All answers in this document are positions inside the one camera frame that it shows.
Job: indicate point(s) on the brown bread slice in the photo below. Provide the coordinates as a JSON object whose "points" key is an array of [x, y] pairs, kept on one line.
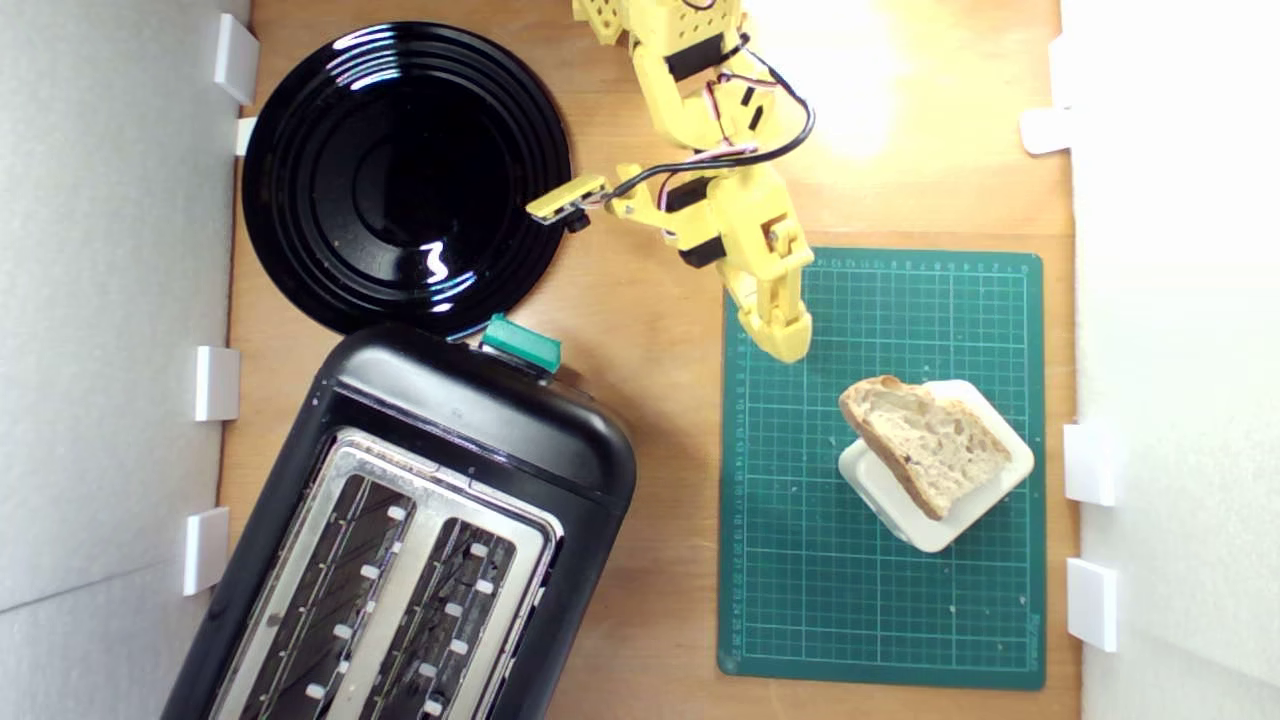
{"points": [[930, 445]]}

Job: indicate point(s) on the black two-slot toaster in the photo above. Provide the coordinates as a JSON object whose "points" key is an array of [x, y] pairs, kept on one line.
{"points": [[480, 420]]}

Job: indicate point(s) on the white square block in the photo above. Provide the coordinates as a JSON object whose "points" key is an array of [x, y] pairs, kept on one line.
{"points": [[950, 535]]}

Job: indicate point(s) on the green cutting mat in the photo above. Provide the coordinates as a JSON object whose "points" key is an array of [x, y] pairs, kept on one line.
{"points": [[800, 600]]}

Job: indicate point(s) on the black round plate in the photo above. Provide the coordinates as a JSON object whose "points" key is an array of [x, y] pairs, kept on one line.
{"points": [[400, 180]]}

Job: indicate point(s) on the yellow wrist camera mount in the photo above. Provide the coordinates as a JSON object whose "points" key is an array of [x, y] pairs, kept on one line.
{"points": [[568, 197]]}

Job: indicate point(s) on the small white wall clip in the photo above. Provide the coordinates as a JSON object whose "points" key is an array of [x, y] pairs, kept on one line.
{"points": [[245, 135]]}

